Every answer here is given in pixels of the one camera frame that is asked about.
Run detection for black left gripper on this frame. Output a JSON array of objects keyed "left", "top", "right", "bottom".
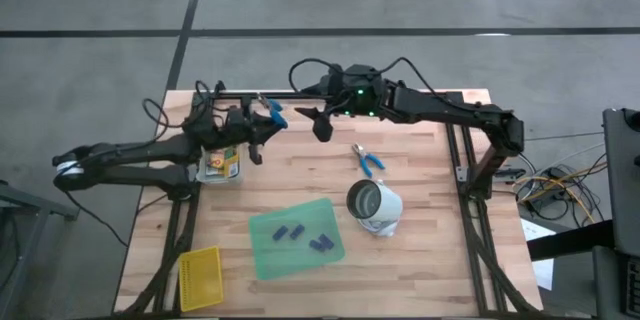
[{"left": 223, "top": 111, "right": 290, "bottom": 167}]

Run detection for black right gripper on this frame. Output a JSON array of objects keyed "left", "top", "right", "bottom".
[{"left": 292, "top": 63, "right": 389, "bottom": 144}]

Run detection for blue-handled pliers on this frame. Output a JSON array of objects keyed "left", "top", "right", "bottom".
[
  {"left": 256, "top": 93, "right": 290, "bottom": 130},
  {"left": 350, "top": 142, "right": 387, "bottom": 179}
]

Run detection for yellow perforated plastic basket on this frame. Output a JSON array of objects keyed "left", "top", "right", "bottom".
[{"left": 177, "top": 245, "right": 225, "bottom": 313}]

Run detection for white plastic bin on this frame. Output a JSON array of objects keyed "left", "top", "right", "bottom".
[{"left": 194, "top": 140, "right": 246, "bottom": 186}]

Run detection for white metal mug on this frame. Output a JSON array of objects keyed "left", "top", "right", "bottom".
[{"left": 345, "top": 178, "right": 404, "bottom": 237}]

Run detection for green translucent plastic tray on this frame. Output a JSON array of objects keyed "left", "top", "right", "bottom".
[{"left": 247, "top": 197, "right": 347, "bottom": 282}]

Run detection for grey metal cart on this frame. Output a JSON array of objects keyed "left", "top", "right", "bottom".
[{"left": 0, "top": 178, "right": 82, "bottom": 320}]

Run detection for white paper sheet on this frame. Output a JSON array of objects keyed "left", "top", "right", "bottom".
[{"left": 519, "top": 217, "right": 557, "bottom": 292}]

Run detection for black desk beam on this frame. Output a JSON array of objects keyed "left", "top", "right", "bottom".
[{"left": 526, "top": 218, "right": 617, "bottom": 262}]

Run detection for black side desk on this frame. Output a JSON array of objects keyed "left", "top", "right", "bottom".
[{"left": 601, "top": 106, "right": 640, "bottom": 320}]

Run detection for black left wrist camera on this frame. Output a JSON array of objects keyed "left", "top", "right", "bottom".
[{"left": 225, "top": 106, "right": 248, "bottom": 130}]

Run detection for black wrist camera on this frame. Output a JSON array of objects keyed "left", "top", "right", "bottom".
[
  {"left": 225, "top": 106, "right": 248, "bottom": 130},
  {"left": 317, "top": 63, "right": 347, "bottom": 97}
]

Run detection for black aluminium rig frame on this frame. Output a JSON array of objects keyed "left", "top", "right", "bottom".
[{"left": 113, "top": 89, "right": 545, "bottom": 319}]

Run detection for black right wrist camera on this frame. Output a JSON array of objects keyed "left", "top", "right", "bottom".
[{"left": 317, "top": 63, "right": 347, "bottom": 97}]

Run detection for black camera cable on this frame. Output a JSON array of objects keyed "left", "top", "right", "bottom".
[
  {"left": 141, "top": 78, "right": 226, "bottom": 131},
  {"left": 287, "top": 56, "right": 454, "bottom": 107}
]

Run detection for tangled floor cables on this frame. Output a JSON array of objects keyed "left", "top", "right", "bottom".
[{"left": 499, "top": 132, "right": 610, "bottom": 225}]

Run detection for yellow floor cable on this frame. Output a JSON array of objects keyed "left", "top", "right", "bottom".
[{"left": 512, "top": 162, "right": 609, "bottom": 225}]

